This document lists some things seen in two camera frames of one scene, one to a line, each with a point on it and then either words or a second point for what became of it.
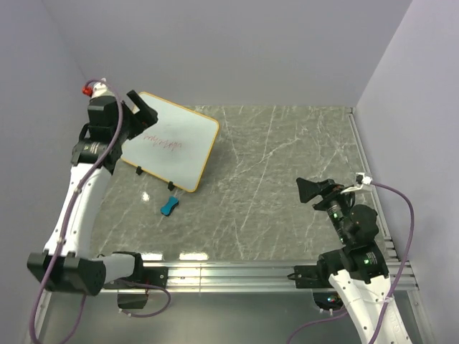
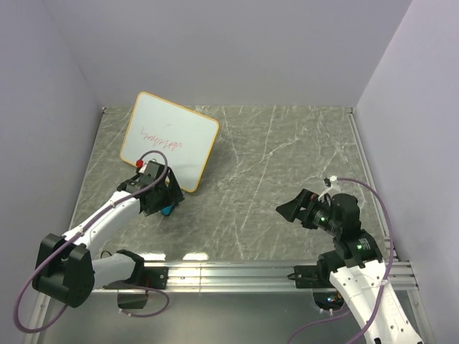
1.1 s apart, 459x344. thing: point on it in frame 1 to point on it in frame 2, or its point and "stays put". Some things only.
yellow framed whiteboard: [176, 147] stays put
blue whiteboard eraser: [167, 209] stays put
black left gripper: [147, 114] to [173, 196]
